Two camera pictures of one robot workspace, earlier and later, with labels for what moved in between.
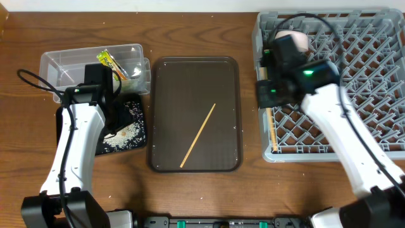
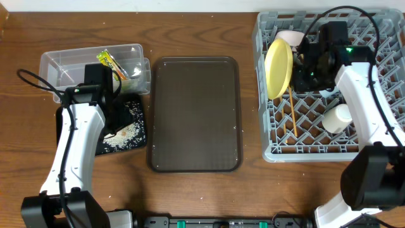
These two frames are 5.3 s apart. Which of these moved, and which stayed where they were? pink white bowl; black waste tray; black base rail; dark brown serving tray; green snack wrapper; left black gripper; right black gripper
Moved: right black gripper
Stayed: green snack wrapper; dark brown serving tray; left black gripper; black base rail; black waste tray; pink white bowl
